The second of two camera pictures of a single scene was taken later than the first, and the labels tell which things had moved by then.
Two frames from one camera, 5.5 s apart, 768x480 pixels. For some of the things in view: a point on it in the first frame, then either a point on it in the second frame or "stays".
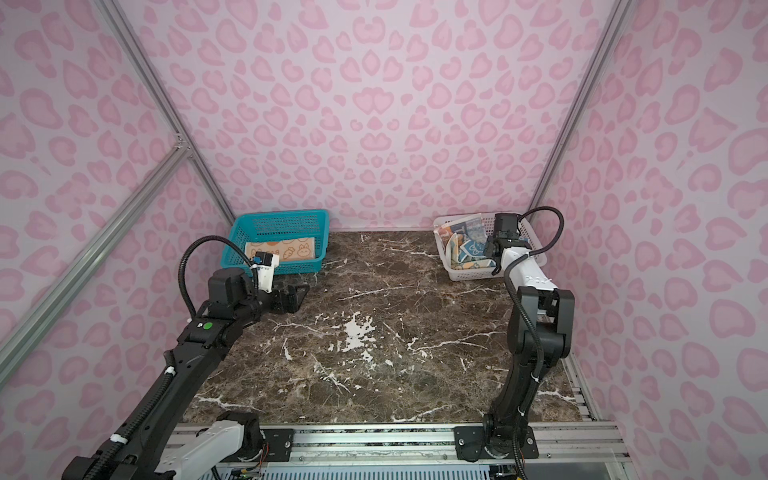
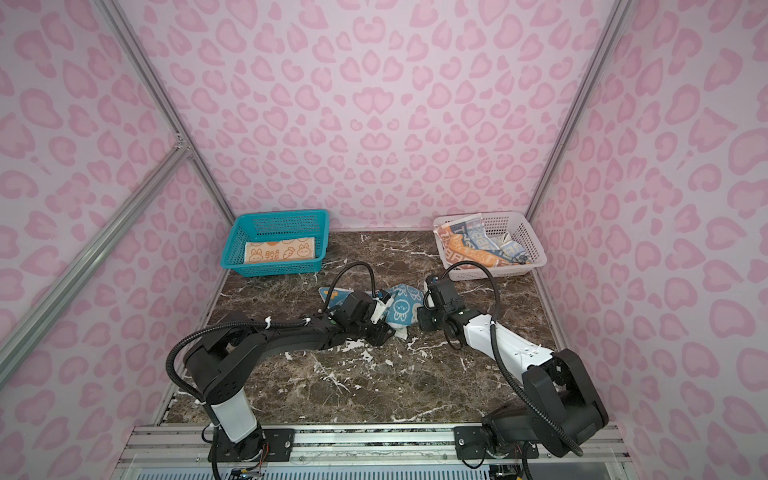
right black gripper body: x=492 y=243 → x=431 y=319
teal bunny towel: x=473 y=248 → x=407 y=302
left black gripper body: x=277 y=304 → x=375 y=333
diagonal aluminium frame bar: x=22 y=334 stays
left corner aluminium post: x=167 y=105 stays
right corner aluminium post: x=581 y=105 stays
